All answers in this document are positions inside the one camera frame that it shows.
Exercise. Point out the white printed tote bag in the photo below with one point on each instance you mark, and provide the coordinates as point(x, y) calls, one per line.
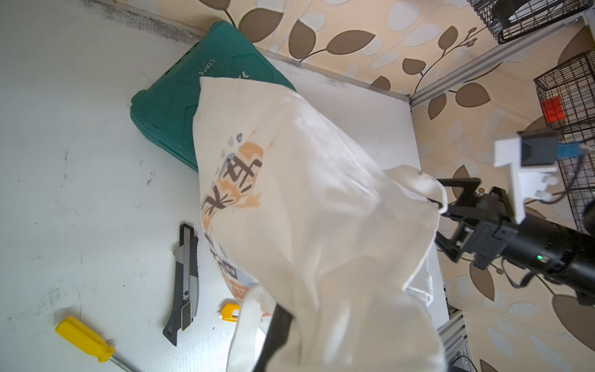
point(299, 216)

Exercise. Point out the green plastic tool case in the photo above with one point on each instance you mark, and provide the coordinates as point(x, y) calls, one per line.
point(164, 112)

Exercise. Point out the red small item in basket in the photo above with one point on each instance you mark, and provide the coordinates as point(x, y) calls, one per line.
point(553, 110)

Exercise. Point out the black wire basket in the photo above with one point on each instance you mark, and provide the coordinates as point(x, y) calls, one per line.
point(573, 82)
point(509, 20)

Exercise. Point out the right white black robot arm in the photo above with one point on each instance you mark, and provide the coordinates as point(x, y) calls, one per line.
point(561, 255)

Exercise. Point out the yellow handle screwdriver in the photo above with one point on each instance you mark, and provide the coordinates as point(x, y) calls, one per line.
point(88, 341)

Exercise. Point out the black grey utility knife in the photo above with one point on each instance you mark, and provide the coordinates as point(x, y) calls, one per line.
point(186, 284)

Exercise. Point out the black wire basket right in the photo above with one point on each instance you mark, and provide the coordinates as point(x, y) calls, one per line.
point(573, 82)

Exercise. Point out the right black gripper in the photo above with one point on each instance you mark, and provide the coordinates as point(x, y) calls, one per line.
point(486, 223)

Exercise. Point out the black wire basket centre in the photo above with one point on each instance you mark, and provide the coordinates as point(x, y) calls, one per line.
point(509, 20)

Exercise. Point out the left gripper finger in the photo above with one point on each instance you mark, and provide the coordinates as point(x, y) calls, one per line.
point(276, 338)

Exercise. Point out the yellow black utility knife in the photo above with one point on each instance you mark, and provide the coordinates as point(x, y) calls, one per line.
point(230, 312)

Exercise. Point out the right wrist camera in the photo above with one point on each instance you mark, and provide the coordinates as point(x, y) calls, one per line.
point(531, 159)

